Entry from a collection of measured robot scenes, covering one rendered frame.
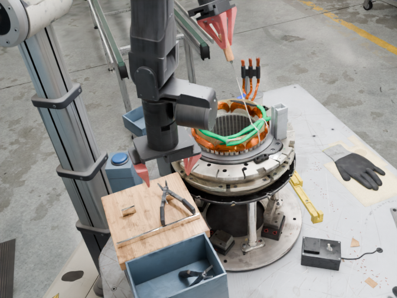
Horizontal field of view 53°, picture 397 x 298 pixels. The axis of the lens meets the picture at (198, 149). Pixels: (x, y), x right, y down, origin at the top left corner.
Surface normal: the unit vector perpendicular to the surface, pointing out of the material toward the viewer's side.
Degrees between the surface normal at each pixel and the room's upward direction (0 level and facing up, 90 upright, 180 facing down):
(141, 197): 0
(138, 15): 83
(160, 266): 90
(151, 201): 0
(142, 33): 75
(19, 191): 0
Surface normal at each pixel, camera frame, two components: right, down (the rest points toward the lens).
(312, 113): -0.10, -0.78
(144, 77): -0.32, 0.61
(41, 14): 0.94, 0.31
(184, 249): 0.36, 0.55
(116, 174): -0.03, 0.62
